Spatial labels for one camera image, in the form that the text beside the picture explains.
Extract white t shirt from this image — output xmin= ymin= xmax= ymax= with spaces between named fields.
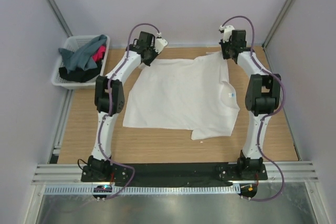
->
xmin=123 ymin=52 xmax=240 ymax=140

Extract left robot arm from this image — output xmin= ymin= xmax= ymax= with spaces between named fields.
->
xmin=81 ymin=31 xmax=167 ymax=182

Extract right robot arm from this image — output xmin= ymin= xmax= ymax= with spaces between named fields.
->
xmin=218 ymin=25 xmax=280 ymax=181

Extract pink t shirt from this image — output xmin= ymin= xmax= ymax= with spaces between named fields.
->
xmin=92 ymin=45 xmax=106 ymax=62

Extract grey-blue t shirt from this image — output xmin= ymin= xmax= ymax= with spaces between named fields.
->
xmin=58 ymin=35 xmax=108 ymax=73

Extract black t shirt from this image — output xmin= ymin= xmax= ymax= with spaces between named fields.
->
xmin=58 ymin=63 xmax=102 ymax=83

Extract white plastic laundry basket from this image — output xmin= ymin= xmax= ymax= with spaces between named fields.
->
xmin=52 ymin=35 xmax=110 ymax=90

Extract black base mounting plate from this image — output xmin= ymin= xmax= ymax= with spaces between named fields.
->
xmin=81 ymin=163 xmax=268 ymax=188

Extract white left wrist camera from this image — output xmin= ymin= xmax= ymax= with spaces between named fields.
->
xmin=154 ymin=32 xmax=168 ymax=54

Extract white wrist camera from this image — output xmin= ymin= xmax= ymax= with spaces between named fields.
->
xmin=154 ymin=32 xmax=168 ymax=54
xmin=219 ymin=25 xmax=235 ymax=43

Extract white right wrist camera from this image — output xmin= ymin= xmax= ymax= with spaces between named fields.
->
xmin=219 ymin=25 xmax=235 ymax=43

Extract front aluminium frame rails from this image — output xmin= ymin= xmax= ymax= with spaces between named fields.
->
xmin=31 ymin=161 xmax=318 ymax=185

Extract aluminium frame rail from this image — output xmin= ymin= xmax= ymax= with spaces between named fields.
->
xmin=47 ymin=90 xmax=74 ymax=164

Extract white slotted cable duct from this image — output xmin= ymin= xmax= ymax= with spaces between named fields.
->
xmin=44 ymin=184 xmax=240 ymax=196

